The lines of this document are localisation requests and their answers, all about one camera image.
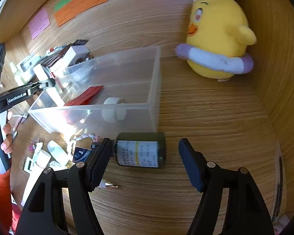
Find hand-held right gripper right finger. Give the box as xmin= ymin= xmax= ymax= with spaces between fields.
xmin=178 ymin=138 xmax=276 ymax=235

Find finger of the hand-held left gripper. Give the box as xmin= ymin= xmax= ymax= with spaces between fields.
xmin=24 ymin=78 xmax=56 ymax=96

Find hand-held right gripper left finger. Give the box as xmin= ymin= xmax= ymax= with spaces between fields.
xmin=15 ymin=138 xmax=113 ymax=235

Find white pen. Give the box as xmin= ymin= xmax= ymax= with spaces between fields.
xmin=99 ymin=180 xmax=120 ymax=189

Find dark green bottle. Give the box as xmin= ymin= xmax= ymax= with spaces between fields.
xmin=113 ymin=132 xmax=166 ymax=169

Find clear plastic box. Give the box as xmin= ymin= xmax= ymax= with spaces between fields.
xmin=28 ymin=45 xmax=161 ymax=140

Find person's left hand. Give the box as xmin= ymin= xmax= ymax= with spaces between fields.
xmin=0 ymin=111 xmax=15 ymax=155

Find dark small tube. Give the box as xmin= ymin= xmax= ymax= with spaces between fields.
xmin=72 ymin=147 xmax=93 ymax=164

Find small white cardboard box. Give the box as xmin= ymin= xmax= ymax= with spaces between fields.
xmin=50 ymin=45 xmax=90 ymax=70

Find red envelope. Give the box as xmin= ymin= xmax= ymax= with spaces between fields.
xmin=64 ymin=85 xmax=104 ymax=125

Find white and pale blue tube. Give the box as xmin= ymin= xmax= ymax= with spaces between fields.
xmin=47 ymin=141 xmax=69 ymax=165

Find tape roll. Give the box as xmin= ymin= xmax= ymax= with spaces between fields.
xmin=102 ymin=97 xmax=126 ymax=123

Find small white cup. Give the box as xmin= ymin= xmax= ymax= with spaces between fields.
xmin=36 ymin=150 xmax=51 ymax=169

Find pink paper note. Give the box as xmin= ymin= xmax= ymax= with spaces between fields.
xmin=29 ymin=8 xmax=51 ymax=40

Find orange paper note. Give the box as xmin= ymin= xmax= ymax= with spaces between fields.
xmin=54 ymin=0 xmax=109 ymax=27

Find person's red garment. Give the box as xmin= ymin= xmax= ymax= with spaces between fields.
xmin=0 ymin=155 xmax=14 ymax=228

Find yellow chick plush toy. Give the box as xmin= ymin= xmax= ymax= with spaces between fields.
xmin=174 ymin=0 xmax=257 ymax=82

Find braided cord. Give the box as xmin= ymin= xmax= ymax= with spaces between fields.
xmin=68 ymin=133 xmax=96 ymax=153

